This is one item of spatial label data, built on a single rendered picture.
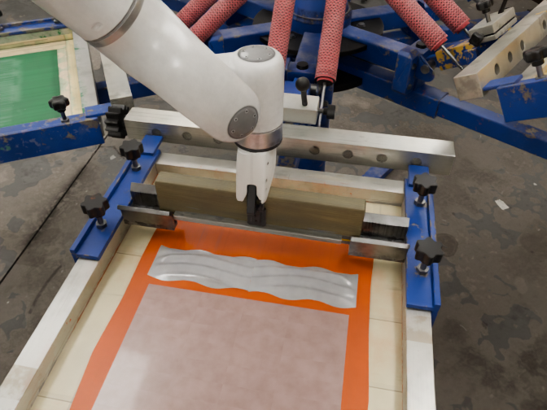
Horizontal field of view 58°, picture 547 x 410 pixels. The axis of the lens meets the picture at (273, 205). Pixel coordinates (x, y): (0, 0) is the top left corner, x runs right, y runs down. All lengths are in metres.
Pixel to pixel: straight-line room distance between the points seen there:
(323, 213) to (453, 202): 1.74
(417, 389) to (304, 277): 0.25
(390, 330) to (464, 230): 1.61
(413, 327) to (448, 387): 1.13
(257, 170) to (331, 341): 0.29
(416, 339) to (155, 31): 0.55
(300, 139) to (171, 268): 0.36
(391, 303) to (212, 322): 0.29
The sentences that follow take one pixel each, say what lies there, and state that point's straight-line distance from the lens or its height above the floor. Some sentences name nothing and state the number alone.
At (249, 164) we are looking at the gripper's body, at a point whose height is 1.17.
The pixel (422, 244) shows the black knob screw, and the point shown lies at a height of 1.06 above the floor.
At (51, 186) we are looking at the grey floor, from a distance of 2.68.
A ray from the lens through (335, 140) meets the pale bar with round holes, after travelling 1.00.
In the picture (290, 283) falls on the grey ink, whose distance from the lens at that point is 0.84.
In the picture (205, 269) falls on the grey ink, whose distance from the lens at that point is 0.86.
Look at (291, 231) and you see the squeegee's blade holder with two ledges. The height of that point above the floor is 1.02.
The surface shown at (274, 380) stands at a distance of 0.75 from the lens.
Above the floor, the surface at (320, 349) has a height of 0.96.
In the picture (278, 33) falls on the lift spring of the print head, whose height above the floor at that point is 1.12.
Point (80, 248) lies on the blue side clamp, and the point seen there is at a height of 1.00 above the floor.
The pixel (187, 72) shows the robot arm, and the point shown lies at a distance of 0.54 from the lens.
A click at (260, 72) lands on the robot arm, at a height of 1.32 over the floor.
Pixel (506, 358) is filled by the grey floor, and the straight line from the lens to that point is 2.04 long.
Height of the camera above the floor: 1.63
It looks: 44 degrees down
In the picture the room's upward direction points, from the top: straight up
